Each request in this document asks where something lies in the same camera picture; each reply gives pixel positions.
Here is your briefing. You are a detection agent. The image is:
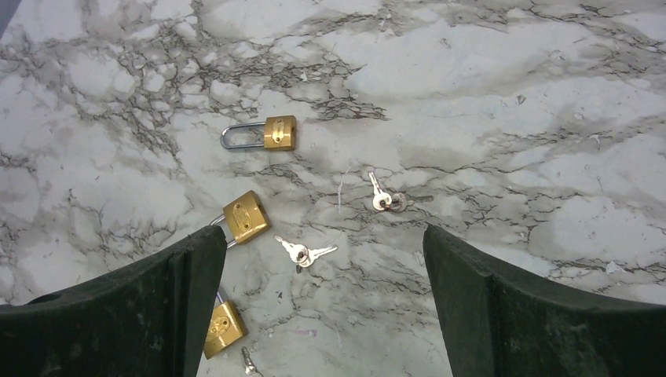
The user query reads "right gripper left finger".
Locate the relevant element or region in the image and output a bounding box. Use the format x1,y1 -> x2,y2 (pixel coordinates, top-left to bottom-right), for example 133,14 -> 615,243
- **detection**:
1,225 -> 227,376

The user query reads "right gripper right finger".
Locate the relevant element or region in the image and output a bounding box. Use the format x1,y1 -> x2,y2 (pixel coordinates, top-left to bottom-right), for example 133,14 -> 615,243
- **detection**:
423,225 -> 665,376

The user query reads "brass padlock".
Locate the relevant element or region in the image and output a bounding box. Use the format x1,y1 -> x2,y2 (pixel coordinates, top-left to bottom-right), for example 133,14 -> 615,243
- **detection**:
220,115 -> 297,151
210,190 -> 271,247
203,291 -> 247,359

